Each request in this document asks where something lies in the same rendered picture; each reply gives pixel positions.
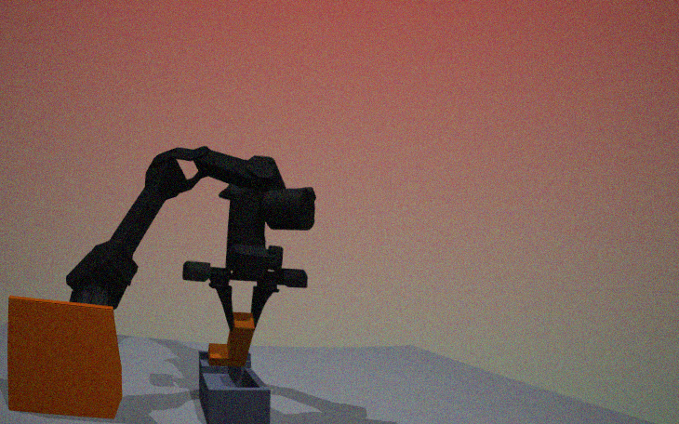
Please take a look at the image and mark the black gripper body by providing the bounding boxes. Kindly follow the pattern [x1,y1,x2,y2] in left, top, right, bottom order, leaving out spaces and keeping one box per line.
[182,227,308,289]

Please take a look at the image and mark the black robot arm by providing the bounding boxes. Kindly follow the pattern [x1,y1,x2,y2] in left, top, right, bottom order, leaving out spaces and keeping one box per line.
[66,146,316,310]

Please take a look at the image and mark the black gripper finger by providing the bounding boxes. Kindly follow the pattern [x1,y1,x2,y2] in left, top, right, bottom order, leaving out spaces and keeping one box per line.
[209,283,233,331]
[251,285,280,328]

